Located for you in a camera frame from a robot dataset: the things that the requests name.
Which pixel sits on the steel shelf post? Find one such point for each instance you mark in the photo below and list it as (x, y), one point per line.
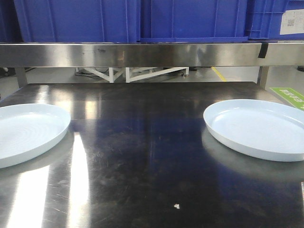
(21, 76)
(262, 76)

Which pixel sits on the blue plastic crate right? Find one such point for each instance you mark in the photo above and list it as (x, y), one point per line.
(264, 17)

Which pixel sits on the blue plastic crate left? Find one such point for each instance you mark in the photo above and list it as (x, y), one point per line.
(116, 21)

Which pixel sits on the light blue plate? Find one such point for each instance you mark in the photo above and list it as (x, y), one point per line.
(257, 128)
(29, 130)

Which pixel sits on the white metal frame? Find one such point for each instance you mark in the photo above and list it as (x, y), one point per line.
(131, 74)

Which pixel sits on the steel shelf post left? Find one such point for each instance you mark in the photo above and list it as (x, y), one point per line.
(21, 76)

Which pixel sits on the blue plastic crate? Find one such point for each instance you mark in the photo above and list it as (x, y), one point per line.
(193, 21)
(116, 21)
(264, 17)

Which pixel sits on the blue plastic crate middle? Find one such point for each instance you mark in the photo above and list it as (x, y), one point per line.
(193, 21)

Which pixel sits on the white paper label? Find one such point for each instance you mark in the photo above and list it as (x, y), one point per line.
(292, 22)

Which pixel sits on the black tape strip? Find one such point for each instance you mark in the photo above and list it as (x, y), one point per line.
(263, 50)

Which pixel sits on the steel shelf post right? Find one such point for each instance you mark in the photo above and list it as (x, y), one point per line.
(262, 76)

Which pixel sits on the stainless steel shelf rail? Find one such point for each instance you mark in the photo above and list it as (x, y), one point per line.
(280, 53)

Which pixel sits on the green floor sign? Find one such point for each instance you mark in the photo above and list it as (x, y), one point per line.
(293, 97)

